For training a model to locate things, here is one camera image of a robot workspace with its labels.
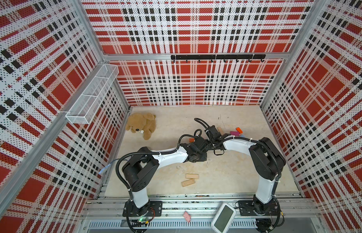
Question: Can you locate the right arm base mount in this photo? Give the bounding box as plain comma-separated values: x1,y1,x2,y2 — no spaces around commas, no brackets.
235,197,285,233

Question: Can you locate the magenta building block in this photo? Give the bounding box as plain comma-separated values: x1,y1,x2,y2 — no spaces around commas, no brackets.
230,131,240,136

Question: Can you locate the brown teddy bear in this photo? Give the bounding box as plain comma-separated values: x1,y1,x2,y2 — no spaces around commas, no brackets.
125,113,156,140

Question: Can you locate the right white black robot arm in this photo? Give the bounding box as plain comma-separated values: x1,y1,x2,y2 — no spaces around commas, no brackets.
188,118,286,216

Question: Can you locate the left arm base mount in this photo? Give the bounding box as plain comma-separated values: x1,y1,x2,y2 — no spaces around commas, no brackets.
122,200,163,233

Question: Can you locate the wooden block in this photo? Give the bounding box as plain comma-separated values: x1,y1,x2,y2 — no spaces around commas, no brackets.
217,127,224,135
185,174,199,179
181,179,196,187

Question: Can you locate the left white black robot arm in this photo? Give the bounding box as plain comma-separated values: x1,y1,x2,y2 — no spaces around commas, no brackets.
115,129,214,216

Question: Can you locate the white wire mesh basket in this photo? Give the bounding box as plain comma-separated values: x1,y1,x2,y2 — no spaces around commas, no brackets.
66,64,118,124

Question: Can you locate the pink block on rail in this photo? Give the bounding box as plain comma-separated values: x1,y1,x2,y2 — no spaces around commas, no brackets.
183,211,191,223

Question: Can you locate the blue toy with cord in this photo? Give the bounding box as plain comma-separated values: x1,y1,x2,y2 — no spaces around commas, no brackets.
98,158,122,175

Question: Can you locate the black hook rail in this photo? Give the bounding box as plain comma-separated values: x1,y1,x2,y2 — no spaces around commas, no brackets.
170,54,266,61

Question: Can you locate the white tablet device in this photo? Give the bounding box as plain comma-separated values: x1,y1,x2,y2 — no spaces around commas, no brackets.
211,203,236,233

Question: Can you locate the red-orange building block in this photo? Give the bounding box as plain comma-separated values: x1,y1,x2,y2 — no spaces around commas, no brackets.
236,127,243,135

